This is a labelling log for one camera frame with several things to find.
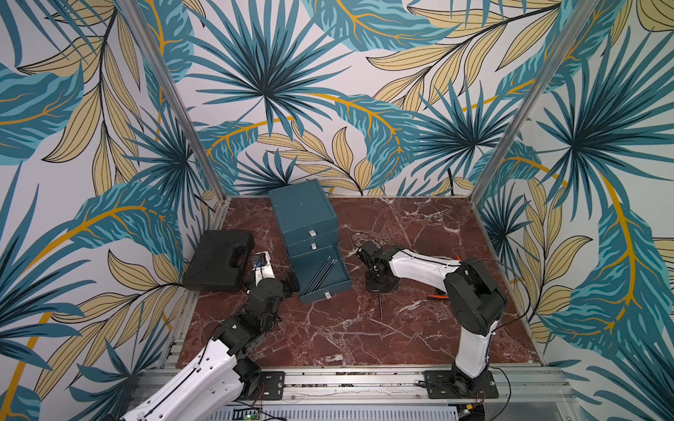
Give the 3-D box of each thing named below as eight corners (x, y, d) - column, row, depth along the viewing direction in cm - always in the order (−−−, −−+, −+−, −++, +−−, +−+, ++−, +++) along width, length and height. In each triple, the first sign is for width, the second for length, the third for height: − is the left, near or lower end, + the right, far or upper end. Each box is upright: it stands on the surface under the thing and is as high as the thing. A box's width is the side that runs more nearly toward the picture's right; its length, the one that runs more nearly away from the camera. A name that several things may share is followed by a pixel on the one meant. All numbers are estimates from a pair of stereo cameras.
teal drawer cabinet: (294, 272, 98) (286, 236, 80) (279, 230, 110) (269, 190, 92) (337, 257, 102) (338, 220, 84) (318, 218, 115) (316, 178, 97)
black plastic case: (188, 291, 93) (178, 281, 87) (207, 241, 106) (200, 229, 101) (242, 291, 93) (236, 282, 87) (254, 241, 107) (250, 230, 101)
